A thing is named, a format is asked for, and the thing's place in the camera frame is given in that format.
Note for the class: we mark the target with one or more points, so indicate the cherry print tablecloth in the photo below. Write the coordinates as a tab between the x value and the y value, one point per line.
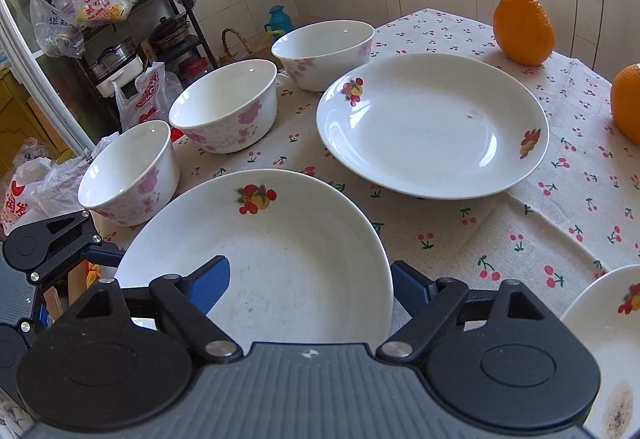
450	239

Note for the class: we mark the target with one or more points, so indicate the dark pan with lid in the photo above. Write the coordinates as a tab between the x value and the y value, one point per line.
170	31

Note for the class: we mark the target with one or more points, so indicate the round orange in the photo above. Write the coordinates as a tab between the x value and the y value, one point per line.
627	104

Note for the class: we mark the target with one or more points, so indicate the teal thermos jug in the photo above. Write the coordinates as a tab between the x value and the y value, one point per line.
278	19

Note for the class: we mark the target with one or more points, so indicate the jar with red lid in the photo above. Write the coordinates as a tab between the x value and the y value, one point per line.
192	68

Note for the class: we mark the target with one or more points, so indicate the stainless steel pot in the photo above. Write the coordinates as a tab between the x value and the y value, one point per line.
115	56

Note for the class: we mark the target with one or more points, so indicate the white plate with fruit print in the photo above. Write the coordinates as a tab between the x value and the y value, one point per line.
615	344
300	244
430	129

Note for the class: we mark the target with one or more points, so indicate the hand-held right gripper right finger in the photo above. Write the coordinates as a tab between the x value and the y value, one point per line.
410	289

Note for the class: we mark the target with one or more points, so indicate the clear plastic bag blue print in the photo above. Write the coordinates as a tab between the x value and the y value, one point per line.
52	31

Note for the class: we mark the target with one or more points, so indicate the red and white plastic bag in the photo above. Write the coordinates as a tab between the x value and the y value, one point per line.
145	94

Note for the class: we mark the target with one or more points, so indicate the white tray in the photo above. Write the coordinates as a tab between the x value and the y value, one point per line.
117	81

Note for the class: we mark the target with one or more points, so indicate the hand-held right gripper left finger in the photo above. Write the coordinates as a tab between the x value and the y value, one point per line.
210	286

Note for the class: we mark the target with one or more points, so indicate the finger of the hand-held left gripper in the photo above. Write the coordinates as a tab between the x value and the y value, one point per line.
42	311
102	255

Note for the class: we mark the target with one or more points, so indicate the white bowl pink flower print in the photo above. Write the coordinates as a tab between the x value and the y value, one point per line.
325	49
125	169
220	94

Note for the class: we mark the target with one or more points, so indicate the wicker basket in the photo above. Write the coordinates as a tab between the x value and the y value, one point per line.
229	49

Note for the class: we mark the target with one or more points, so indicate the black metal storage rack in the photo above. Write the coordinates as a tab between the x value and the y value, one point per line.
189	16

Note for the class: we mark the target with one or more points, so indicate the glass door white frame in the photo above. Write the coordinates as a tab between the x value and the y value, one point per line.
45	84

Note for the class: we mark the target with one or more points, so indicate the orange with knobbed stem end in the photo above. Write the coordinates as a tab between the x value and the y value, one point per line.
522	26

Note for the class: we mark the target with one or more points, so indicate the crumpled white plastic bag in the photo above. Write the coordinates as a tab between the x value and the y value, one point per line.
35	184

